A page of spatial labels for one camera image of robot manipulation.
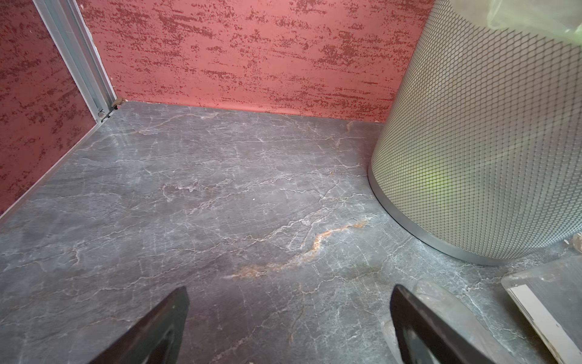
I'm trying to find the grey mesh waste bin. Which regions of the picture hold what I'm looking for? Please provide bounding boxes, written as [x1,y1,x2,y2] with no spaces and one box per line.
[368,1,581,265]

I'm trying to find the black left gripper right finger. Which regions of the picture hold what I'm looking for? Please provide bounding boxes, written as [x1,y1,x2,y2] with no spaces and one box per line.
[390,285,492,363]

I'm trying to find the left aluminium corner post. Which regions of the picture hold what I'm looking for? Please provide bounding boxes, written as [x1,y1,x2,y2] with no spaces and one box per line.
[33,0,118,124]

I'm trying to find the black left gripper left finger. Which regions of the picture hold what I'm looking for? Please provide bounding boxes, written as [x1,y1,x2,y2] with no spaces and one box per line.
[91,286,189,363]

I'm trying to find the clear bottle red label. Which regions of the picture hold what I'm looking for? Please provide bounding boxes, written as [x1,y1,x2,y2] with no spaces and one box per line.
[381,279,517,363]

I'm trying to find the translucent green bin liner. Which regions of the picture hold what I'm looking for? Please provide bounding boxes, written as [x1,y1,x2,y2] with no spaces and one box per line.
[450,0,581,46]

